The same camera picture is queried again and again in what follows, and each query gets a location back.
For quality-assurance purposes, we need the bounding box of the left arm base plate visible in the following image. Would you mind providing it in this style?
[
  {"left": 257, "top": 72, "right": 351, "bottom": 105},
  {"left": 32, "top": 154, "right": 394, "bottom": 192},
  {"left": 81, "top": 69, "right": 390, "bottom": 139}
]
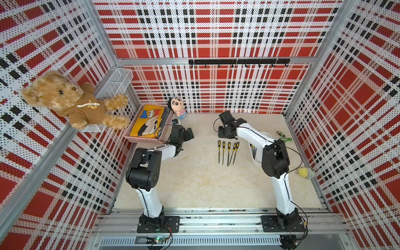
[{"left": 136, "top": 215, "right": 180, "bottom": 233}]

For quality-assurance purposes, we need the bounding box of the yellow printed folded cloth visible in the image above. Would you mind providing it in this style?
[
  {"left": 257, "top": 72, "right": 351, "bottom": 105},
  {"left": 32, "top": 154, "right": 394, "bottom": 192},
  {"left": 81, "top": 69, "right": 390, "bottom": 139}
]
[{"left": 129, "top": 104, "right": 165, "bottom": 138}]

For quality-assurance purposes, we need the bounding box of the white plastic storage box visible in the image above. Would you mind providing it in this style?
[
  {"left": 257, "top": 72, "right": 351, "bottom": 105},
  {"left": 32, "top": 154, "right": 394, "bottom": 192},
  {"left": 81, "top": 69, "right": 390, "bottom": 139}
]
[{"left": 249, "top": 131, "right": 274, "bottom": 167}]

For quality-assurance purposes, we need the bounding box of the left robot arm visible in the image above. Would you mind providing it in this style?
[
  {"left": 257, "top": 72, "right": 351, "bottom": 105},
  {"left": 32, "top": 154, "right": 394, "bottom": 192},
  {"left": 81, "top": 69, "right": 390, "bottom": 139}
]
[{"left": 126, "top": 124, "right": 194, "bottom": 219}]

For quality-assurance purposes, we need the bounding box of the black yellow file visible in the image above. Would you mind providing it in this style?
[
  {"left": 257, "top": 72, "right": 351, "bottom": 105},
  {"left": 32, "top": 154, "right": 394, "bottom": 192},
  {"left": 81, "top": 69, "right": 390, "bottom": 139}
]
[
  {"left": 228, "top": 143, "right": 237, "bottom": 166},
  {"left": 218, "top": 140, "right": 221, "bottom": 164},
  {"left": 222, "top": 141, "right": 226, "bottom": 165},
  {"left": 232, "top": 142, "right": 240, "bottom": 165},
  {"left": 250, "top": 144, "right": 257, "bottom": 159},
  {"left": 227, "top": 142, "right": 231, "bottom": 166}
]

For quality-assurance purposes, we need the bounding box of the yellow plush ball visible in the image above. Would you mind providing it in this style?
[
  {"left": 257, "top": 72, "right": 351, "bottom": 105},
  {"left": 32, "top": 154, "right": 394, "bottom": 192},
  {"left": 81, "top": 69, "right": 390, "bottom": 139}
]
[{"left": 296, "top": 167, "right": 315, "bottom": 180}]

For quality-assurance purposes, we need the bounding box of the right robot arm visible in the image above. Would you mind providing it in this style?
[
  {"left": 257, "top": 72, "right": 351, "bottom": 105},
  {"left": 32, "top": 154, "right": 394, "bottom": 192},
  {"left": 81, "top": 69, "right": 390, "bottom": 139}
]
[{"left": 218, "top": 111, "right": 299, "bottom": 217}]

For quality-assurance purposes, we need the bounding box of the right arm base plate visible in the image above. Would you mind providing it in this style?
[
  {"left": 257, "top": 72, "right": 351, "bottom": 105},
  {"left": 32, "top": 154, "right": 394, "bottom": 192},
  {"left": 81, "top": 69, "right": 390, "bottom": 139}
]
[{"left": 261, "top": 216, "right": 306, "bottom": 233}]

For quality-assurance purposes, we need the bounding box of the brown teddy bear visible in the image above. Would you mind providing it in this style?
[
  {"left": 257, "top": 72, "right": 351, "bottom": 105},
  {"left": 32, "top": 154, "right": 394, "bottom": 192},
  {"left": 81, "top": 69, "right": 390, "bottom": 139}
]
[{"left": 21, "top": 70, "right": 130, "bottom": 130}]

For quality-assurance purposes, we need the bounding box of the small green circuit board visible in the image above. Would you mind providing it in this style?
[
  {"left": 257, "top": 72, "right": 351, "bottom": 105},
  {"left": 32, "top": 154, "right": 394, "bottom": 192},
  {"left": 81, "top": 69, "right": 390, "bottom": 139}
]
[{"left": 146, "top": 236, "right": 168, "bottom": 245}]

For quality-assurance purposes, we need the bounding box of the aluminium front rail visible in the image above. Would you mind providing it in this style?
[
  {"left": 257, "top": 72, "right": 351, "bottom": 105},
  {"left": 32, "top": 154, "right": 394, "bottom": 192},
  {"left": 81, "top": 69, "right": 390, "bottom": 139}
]
[{"left": 93, "top": 208, "right": 350, "bottom": 236}]

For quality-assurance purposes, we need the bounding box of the white wire wall basket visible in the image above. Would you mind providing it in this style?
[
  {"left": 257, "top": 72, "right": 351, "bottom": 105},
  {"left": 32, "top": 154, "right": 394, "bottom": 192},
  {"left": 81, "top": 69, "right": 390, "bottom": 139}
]
[{"left": 81, "top": 68, "right": 133, "bottom": 133}]

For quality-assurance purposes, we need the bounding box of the black wall hook rail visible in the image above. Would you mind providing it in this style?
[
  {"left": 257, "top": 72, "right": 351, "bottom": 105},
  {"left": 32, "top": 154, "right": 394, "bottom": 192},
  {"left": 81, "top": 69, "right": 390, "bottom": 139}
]
[{"left": 188, "top": 58, "right": 291, "bottom": 66}]

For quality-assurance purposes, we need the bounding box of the cartoon boy plush doll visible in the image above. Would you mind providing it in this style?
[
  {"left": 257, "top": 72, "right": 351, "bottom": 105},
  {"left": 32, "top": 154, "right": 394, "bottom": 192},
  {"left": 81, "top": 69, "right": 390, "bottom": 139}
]
[{"left": 167, "top": 97, "right": 187, "bottom": 119}]

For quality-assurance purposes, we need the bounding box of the pink perforated basket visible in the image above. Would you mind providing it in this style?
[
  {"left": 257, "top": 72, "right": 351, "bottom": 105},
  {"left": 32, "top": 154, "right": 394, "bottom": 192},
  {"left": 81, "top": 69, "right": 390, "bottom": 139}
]
[{"left": 124, "top": 104, "right": 172, "bottom": 144}]

